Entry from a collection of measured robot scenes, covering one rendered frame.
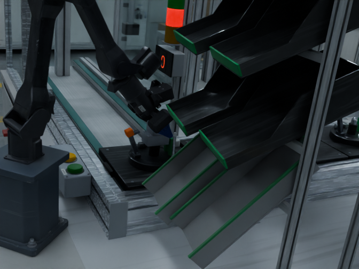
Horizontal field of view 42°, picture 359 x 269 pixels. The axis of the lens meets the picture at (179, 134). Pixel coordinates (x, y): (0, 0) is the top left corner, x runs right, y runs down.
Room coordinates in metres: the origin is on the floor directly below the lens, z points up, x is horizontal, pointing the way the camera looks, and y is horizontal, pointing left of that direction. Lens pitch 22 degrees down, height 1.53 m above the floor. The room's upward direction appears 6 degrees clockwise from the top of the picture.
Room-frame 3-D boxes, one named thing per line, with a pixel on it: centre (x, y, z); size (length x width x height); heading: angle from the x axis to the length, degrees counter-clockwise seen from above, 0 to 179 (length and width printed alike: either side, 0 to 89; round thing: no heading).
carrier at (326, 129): (1.53, -0.59, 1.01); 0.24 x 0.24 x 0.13; 29
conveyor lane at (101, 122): (1.45, 0.19, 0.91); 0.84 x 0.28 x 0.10; 29
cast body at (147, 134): (1.18, 0.06, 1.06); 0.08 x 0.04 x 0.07; 119
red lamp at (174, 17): (1.40, 0.05, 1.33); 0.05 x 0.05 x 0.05
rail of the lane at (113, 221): (1.34, 0.33, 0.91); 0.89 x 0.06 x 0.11; 29
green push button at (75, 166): (1.08, 0.26, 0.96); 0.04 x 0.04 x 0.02
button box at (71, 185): (1.15, 0.29, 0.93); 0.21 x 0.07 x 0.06; 29
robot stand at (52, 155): (0.93, 0.34, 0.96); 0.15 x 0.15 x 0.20; 73
